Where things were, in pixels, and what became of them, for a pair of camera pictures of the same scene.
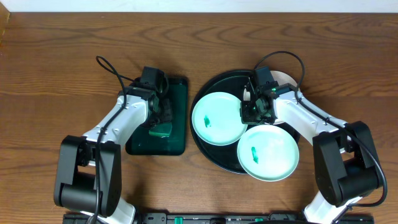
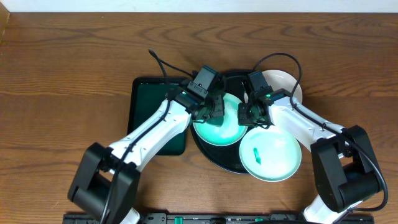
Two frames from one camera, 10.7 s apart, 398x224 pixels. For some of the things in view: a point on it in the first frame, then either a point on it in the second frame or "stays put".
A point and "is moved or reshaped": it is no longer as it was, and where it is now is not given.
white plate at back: (281, 78) stays put
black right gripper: (245, 117) stays put
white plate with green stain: (216, 119) stays put
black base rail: (226, 218) stays put
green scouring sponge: (163, 129) is moved or reshaped
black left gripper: (165, 112) to (211, 111)
